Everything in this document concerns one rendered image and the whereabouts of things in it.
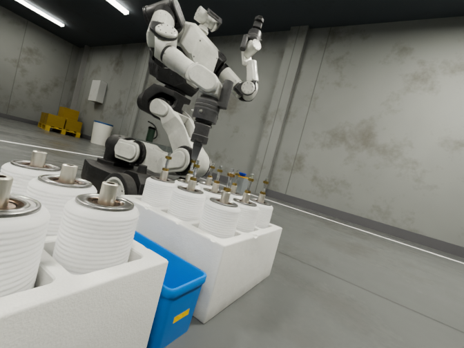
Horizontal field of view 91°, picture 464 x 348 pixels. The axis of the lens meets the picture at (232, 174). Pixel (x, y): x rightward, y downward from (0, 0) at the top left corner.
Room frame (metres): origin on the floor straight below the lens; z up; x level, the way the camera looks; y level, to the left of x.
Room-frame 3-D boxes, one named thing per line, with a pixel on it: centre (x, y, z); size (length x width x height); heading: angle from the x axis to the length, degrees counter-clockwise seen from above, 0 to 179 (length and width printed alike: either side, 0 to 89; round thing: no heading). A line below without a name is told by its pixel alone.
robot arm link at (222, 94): (0.82, 0.13, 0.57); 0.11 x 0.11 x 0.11; 80
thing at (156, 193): (0.71, 0.20, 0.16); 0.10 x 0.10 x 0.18
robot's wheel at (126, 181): (0.97, 0.45, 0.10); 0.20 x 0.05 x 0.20; 60
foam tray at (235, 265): (0.75, 0.04, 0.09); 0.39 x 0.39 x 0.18; 59
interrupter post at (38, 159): (0.44, 0.37, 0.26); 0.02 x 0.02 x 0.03
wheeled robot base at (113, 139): (1.32, 0.52, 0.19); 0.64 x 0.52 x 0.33; 60
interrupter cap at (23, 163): (0.44, 0.37, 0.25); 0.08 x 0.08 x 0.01
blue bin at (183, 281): (0.50, 0.15, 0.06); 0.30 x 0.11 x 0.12; 59
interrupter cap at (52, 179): (0.39, 0.27, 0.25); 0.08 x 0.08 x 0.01
